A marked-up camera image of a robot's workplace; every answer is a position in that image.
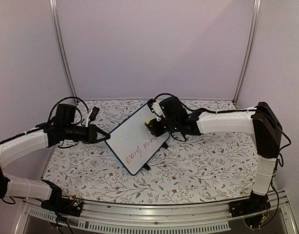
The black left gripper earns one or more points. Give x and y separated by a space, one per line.
93 129

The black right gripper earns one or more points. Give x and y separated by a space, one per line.
157 131

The blue framed whiteboard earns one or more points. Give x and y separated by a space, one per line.
132 143

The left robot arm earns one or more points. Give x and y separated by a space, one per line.
59 127

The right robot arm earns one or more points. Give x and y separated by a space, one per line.
172 116

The black whiteboard foot clip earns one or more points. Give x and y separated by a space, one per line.
164 145
146 167

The floral tablecloth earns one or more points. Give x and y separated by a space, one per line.
205 168

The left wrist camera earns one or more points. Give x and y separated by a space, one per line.
91 115

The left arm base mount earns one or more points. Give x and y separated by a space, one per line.
71 206

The aluminium front rail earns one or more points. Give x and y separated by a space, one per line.
199 218

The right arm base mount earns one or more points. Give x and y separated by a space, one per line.
255 203

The left metal frame post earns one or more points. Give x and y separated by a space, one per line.
61 47

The metal frame post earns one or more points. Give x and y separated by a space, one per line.
61 47
249 48

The right metal frame post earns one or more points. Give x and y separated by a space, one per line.
249 48

